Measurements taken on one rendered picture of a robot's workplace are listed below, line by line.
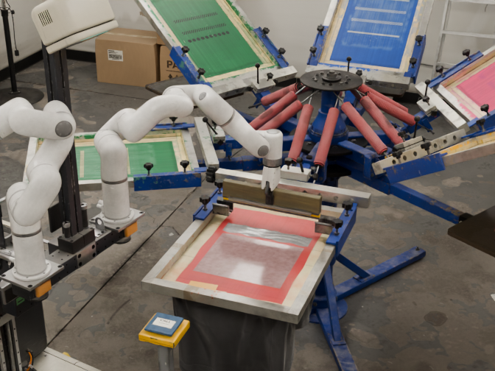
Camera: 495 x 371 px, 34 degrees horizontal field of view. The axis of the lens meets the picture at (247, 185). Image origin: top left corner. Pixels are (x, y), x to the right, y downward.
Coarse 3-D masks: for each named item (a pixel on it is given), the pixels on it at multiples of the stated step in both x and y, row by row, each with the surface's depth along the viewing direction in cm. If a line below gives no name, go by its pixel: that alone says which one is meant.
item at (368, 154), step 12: (288, 120) 420; (348, 120) 429; (348, 132) 406; (360, 132) 406; (384, 132) 406; (288, 144) 399; (348, 144) 393; (300, 156) 375; (312, 156) 381; (348, 156) 392; (360, 156) 386; (372, 156) 375; (384, 156) 378; (324, 168) 372; (372, 168) 377; (312, 180) 376; (324, 180) 375
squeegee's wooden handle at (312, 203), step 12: (228, 180) 330; (228, 192) 331; (240, 192) 329; (252, 192) 327; (276, 192) 323; (288, 192) 322; (300, 192) 322; (276, 204) 326; (288, 204) 324; (300, 204) 322; (312, 204) 320
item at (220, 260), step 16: (240, 208) 348; (224, 224) 336; (240, 224) 336; (256, 224) 336; (272, 224) 337; (208, 240) 325; (224, 240) 325; (240, 240) 325; (256, 240) 325; (208, 256) 314; (224, 256) 314; (240, 256) 314; (192, 272) 303; (208, 272) 303; (224, 272) 304; (224, 288) 294
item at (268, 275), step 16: (288, 224) 337; (304, 224) 337; (272, 240) 325; (256, 256) 314; (272, 256) 314; (288, 256) 314; (304, 256) 314; (240, 272) 304; (256, 272) 304; (272, 272) 304; (288, 272) 304; (240, 288) 295; (256, 288) 295; (272, 288) 295; (288, 288) 295
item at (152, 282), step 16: (336, 208) 341; (192, 224) 329; (192, 240) 323; (176, 256) 310; (320, 256) 308; (160, 272) 298; (320, 272) 298; (144, 288) 293; (160, 288) 290; (176, 288) 288; (192, 288) 288; (304, 288) 289; (208, 304) 286; (224, 304) 283; (240, 304) 281; (256, 304) 280; (272, 304) 280; (304, 304) 280; (288, 320) 276
